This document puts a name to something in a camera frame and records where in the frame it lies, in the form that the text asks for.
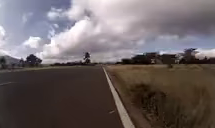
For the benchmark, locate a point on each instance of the lone slim tree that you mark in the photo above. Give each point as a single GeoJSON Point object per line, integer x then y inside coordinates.
{"type": "Point", "coordinates": [87, 57]}

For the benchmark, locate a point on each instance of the grey asphalt road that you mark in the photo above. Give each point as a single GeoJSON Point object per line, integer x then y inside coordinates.
{"type": "Point", "coordinates": [58, 96]}

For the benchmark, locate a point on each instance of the white painted edge line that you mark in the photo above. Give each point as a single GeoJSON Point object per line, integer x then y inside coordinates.
{"type": "Point", "coordinates": [116, 100]}

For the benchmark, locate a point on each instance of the dark tree clump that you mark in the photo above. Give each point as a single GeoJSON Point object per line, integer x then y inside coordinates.
{"type": "Point", "coordinates": [33, 60]}

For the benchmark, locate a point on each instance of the dry grass verge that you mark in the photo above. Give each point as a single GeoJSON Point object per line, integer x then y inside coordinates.
{"type": "Point", "coordinates": [175, 90]}

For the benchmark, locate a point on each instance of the buildings among trees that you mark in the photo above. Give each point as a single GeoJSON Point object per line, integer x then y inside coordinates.
{"type": "Point", "coordinates": [151, 59]}

